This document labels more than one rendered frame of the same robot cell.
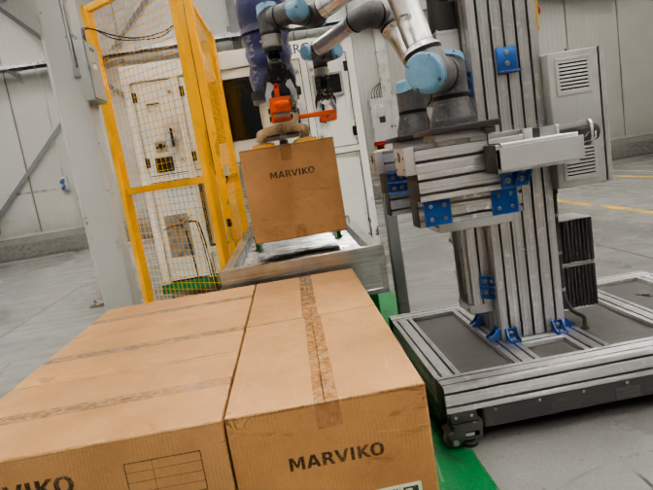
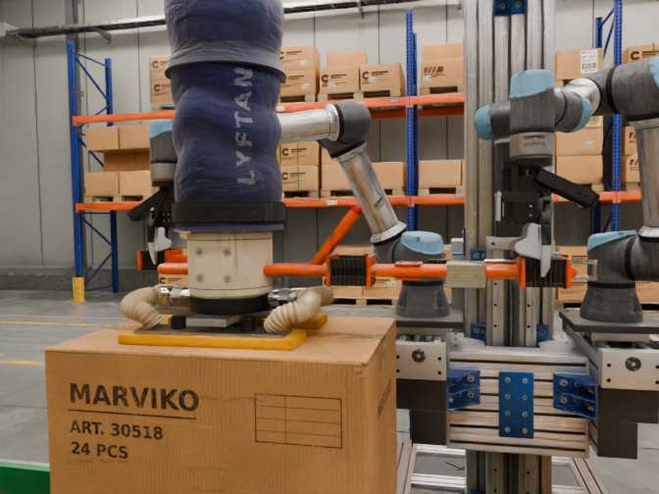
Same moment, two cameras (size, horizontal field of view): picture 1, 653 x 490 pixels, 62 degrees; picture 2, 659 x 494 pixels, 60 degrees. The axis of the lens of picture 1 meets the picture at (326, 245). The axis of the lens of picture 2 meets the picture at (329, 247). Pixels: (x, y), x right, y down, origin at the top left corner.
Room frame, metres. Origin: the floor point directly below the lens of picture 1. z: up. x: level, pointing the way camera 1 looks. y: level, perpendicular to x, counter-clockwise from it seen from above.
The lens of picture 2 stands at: (2.11, 1.17, 1.32)
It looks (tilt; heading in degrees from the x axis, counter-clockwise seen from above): 3 degrees down; 286
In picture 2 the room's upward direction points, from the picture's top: 1 degrees counter-clockwise
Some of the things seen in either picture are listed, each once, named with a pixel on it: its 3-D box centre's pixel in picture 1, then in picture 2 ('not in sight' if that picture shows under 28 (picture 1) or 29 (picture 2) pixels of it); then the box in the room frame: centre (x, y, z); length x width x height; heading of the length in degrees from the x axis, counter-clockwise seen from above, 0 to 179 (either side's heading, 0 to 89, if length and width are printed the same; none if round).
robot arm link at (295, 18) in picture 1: (292, 13); (553, 112); (2.01, -0.01, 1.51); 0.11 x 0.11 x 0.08; 54
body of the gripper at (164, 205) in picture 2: (324, 87); (169, 205); (2.92, -0.12, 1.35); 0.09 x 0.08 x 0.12; 4
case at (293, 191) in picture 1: (292, 188); (240, 426); (2.62, 0.12, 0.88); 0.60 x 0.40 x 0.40; 3
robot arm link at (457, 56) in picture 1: (447, 73); (614, 255); (1.81, -0.47, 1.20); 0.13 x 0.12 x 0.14; 144
